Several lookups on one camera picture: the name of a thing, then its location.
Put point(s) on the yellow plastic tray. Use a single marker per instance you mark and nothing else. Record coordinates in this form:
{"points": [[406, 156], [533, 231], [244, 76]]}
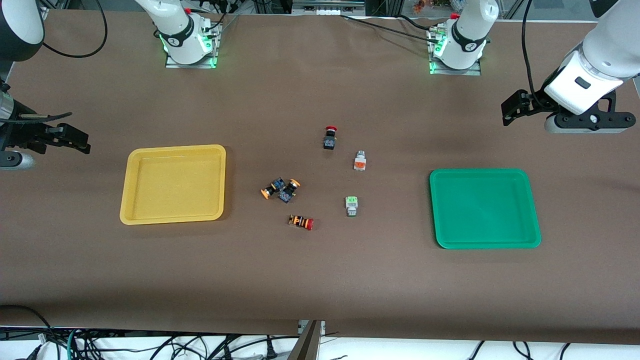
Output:
{"points": [[172, 185]]}

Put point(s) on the green plastic tray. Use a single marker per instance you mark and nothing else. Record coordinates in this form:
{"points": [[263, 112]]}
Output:
{"points": [[485, 210]]}

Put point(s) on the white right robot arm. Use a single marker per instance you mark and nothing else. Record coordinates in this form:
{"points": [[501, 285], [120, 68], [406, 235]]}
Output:
{"points": [[175, 25]]}

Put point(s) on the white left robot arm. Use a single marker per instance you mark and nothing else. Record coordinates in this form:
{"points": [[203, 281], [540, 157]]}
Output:
{"points": [[470, 30]]}

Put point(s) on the black power plug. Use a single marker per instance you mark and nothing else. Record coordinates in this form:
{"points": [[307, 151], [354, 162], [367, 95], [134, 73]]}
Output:
{"points": [[270, 351]]}

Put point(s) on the red button orange striped body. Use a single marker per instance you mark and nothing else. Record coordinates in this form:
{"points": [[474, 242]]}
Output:
{"points": [[301, 222]]}

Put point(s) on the large table cover mat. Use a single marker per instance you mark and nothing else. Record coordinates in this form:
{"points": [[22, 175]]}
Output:
{"points": [[320, 280]]}

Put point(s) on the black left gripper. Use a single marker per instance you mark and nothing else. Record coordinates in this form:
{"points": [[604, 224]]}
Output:
{"points": [[536, 104]]}

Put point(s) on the red mushroom button black body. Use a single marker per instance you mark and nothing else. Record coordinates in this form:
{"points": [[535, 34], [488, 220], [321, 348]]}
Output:
{"points": [[329, 138]]}

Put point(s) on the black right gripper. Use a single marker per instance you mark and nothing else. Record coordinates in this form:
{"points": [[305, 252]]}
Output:
{"points": [[21, 135]]}

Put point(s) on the grey diagonal support beam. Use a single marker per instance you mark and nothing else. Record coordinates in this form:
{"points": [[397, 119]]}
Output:
{"points": [[305, 346]]}

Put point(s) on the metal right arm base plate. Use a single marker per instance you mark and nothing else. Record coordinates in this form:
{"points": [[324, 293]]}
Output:
{"points": [[172, 64]]}

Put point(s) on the silver aluminium rail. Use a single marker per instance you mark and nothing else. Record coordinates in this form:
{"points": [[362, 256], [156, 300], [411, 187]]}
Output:
{"points": [[327, 7]]}

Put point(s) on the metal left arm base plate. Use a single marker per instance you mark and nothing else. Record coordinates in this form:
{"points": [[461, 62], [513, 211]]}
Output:
{"points": [[475, 72]]}

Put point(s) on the yellow mushroom button blue body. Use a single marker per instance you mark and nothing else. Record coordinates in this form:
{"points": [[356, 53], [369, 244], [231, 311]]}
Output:
{"points": [[271, 190], [289, 192]]}

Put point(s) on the white pushbutton with green block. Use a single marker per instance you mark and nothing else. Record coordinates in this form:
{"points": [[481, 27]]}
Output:
{"points": [[351, 206]]}

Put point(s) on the white pushbutton with orange block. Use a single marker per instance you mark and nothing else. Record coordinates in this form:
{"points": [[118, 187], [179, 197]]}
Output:
{"points": [[360, 161]]}

